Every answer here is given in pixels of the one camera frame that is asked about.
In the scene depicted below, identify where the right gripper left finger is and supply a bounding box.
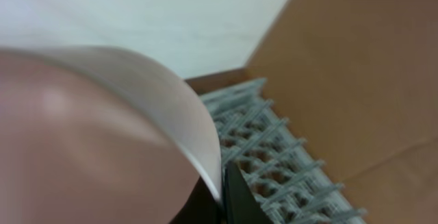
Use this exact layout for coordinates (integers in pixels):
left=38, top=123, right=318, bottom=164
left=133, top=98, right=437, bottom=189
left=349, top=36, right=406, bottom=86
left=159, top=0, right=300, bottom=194
left=170, top=178, right=221, bottom=224

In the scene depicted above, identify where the pink bowl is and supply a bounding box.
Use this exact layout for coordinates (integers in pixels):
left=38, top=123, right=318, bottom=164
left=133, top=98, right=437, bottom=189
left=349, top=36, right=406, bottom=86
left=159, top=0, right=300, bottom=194
left=1, top=47, right=222, bottom=223

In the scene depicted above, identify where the grey dishwasher rack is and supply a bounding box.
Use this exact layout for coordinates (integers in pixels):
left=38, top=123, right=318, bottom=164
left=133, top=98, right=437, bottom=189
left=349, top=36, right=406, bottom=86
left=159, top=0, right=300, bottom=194
left=201, top=78, right=366, bottom=224

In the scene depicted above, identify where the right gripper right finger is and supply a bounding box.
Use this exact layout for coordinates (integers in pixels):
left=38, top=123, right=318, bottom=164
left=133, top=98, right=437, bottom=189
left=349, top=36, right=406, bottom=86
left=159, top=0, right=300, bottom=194
left=223, top=162, right=272, bottom=224

